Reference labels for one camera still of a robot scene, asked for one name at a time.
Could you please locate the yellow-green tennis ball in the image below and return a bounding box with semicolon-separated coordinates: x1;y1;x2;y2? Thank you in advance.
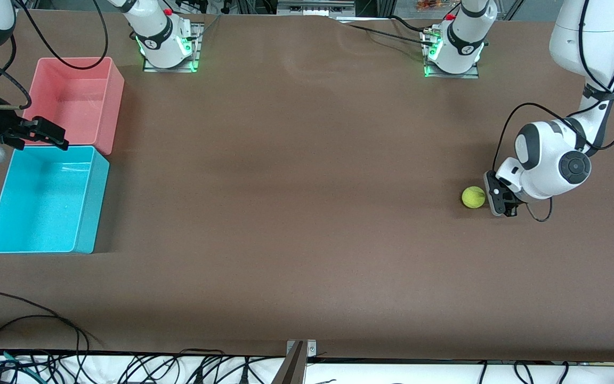
462;186;486;209

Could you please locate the pink plastic bin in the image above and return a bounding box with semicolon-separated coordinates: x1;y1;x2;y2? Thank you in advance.
17;57;125;156

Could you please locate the blue plastic bin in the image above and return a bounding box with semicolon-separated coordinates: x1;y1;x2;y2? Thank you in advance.
0;145;110;254

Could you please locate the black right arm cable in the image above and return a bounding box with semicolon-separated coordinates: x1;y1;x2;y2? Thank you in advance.
0;0;110;110

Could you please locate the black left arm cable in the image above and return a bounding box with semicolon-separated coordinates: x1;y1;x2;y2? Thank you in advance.
492;0;614;222

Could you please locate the black cable on table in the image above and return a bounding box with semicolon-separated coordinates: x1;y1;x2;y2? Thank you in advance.
0;315;90;374
0;291;106;348

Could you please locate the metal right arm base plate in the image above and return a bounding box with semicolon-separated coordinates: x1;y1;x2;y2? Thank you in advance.
143;22;202;73

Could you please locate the black cable to arm base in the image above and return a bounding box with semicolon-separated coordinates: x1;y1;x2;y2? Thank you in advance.
336;15;435;49

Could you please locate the teal cable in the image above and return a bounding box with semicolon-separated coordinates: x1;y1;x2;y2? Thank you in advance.
0;348;46;383

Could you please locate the grey metal bracket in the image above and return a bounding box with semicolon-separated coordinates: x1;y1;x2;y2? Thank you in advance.
271;339;318;384

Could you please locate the aluminium frame profile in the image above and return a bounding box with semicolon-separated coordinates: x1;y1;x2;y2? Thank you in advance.
277;0;357;17

